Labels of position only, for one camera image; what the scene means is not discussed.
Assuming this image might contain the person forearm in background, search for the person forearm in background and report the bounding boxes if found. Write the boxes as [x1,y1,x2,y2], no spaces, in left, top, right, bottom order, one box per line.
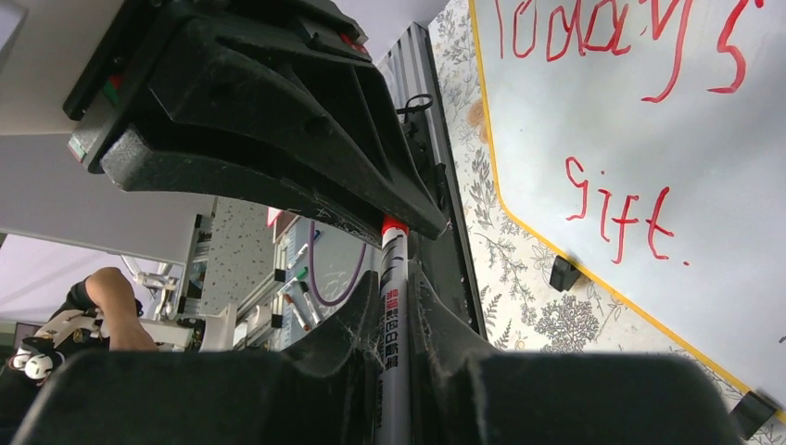
[84,267,158,351]

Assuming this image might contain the yellow framed whiteboard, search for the yellow framed whiteboard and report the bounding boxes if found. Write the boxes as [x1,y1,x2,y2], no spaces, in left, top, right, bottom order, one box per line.
[470,1,785,406]

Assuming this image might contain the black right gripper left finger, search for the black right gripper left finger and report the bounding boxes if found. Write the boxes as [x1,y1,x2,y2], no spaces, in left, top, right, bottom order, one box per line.
[14,271,380,444]

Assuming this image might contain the orange capped marker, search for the orange capped marker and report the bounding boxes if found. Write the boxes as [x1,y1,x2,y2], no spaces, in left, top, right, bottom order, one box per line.
[283,293,311,332]

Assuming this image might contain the white red whiteboard marker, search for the white red whiteboard marker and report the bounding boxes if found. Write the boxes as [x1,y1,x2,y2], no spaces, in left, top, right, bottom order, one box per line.
[374,216,412,444]

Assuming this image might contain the black capped marker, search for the black capped marker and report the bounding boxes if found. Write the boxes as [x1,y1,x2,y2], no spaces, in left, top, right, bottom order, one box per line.
[298,281,323,325]

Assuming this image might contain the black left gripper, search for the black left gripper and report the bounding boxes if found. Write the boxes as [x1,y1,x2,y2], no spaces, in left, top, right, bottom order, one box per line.
[63,1,410,246]

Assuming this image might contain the purple cable outside table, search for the purple cable outside table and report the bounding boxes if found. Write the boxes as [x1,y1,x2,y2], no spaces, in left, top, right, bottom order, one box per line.
[307,221,368,309]

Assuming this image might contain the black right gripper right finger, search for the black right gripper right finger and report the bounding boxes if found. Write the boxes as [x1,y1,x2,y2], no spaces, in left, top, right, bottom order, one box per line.
[408,266,740,444]

